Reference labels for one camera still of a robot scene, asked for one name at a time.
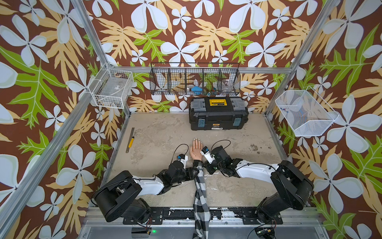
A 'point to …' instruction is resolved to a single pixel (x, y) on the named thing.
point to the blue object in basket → (196, 89)
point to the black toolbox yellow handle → (218, 113)
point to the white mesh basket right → (308, 114)
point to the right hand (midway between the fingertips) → (203, 163)
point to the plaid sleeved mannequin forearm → (201, 207)
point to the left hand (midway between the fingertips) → (198, 170)
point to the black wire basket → (195, 78)
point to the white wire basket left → (111, 87)
